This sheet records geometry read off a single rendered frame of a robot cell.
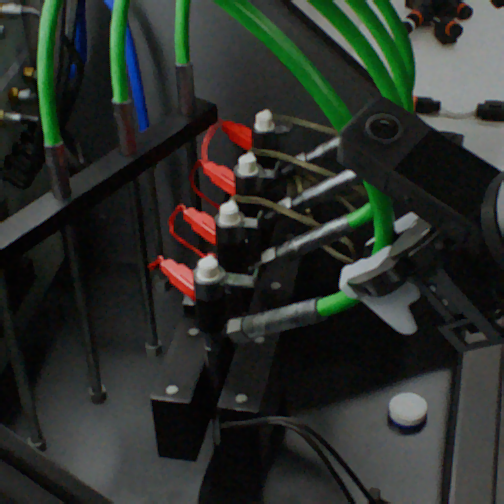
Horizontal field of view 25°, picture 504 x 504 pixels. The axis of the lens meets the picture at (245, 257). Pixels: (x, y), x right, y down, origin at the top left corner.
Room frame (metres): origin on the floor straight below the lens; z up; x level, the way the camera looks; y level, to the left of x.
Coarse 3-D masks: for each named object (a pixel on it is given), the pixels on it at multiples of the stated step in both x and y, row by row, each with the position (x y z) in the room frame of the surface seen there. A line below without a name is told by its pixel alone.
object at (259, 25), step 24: (216, 0) 0.67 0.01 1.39; (240, 0) 0.67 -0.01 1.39; (264, 24) 0.66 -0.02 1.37; (288, 48) 0.65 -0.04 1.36; (312, 72) 0.64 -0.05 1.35; (312, 96) 0.64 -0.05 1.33; (336, 96) 0.63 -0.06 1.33; (336, 120) 0.63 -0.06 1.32; (384, 216) 0.61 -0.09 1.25; (384, 240) 0.61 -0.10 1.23; (336, 312) 0.63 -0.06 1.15
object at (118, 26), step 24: (120, 0) 0.93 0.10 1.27; (360, 0) 0.88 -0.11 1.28; (120, 24) 0.93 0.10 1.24; (120, 48) 0.93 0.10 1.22; (384, 48) 0.87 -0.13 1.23; (120, 72) 0.93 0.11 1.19; (120, 96) 0.93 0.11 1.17; (408, 96) 0.87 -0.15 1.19; (120, 120) 0.93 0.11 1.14; (120, 144) 0.93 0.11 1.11; (312, 192) 0.89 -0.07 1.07; (336, 192) 0.88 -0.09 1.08; (288, 216) 0.89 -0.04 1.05
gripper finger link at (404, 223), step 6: (408, 216) 0.63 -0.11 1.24; (414, 216) 0.62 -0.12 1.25; (396, 222) 0.64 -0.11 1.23; (402, 222) 0.62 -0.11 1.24; (408, 222) 0.61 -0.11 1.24; (396, 228) 0.62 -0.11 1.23; (402, 228) 0.61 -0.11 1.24; (396, 234) 0.62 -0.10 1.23; (372, 240) 0.64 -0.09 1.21; (396, 240) 0.62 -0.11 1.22; (366, 246) 0.64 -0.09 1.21; (372, 246) 0.63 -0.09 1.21; (366, 252) 0.64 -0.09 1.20; (372, 252) 0.63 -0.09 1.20; (366, 258) 0.64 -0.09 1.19
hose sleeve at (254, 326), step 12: (312, 300) 0.64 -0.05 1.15; (264, 312) 0.67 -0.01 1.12; (276, 312) 0.66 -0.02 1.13; (288, 312) 0.65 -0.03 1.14; (300, 312) 0.64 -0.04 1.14; (312, 312) 0.63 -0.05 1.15; (252, 324) 0.66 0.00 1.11; (264, 324) 0.66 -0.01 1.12; (276, 324) 0.65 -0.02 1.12; (288, 324) 0.64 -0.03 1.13; (300, 324) 0.64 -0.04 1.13; (252, 336) 0.66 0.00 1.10
